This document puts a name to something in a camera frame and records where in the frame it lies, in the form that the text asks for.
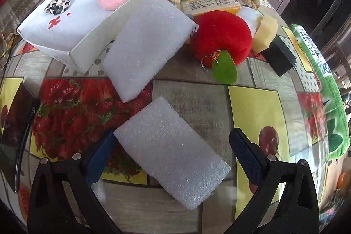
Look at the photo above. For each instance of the black rectangular block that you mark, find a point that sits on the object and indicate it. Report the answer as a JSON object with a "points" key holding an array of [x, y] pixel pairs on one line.
{"points": [[279, 55]]}

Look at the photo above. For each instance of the small white foam pad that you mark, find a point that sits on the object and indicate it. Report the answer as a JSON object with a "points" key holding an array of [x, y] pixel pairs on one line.
{"points": [[170, 151]]}

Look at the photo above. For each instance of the red apple plush toy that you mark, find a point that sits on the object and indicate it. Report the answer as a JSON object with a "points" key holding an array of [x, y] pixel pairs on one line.
{"points": [[219, 34]]}

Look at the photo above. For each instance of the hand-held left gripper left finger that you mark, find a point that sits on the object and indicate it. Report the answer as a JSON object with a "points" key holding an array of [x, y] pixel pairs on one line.
{"points": [[101, 151]]}

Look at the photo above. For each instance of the green gum pack pillow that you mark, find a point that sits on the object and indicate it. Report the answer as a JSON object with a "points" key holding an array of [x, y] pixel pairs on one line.
{"points": [[323, 91]]}

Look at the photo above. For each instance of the fruit print tablecloth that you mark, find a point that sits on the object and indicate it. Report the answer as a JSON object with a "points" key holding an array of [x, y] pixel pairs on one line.
{"points": [[263, 102]]}

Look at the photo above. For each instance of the black white cow toy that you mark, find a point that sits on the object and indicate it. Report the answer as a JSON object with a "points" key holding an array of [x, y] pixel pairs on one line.
{"points": [[59, 2]]}

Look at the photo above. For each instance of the yellow juice box plush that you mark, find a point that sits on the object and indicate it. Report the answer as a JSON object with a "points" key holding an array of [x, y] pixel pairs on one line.
{"points": [[211, 2]]}

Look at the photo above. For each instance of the white cardboard box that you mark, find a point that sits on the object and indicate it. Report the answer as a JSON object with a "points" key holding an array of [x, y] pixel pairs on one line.
{"points": [[82, 20]]}

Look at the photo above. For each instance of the yellow hexagonal sponge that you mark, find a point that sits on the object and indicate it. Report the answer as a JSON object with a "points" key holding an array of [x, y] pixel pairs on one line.
{"points": [[264, 36]]}

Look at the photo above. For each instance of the wooden chair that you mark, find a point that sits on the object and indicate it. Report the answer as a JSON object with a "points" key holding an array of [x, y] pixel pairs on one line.
{"points": [[333, 58]]}

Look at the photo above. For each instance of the large white foam pad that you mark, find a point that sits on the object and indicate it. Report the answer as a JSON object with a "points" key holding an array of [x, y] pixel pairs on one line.
{"points": [[148, 42]]}

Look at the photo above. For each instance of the dark glossy panel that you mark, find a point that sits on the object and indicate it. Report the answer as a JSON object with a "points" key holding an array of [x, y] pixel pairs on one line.
{"points": [[13, 127]]}

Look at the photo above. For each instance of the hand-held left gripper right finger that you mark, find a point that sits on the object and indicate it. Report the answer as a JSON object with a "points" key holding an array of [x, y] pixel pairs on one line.
{"points": [[246, 154]]}

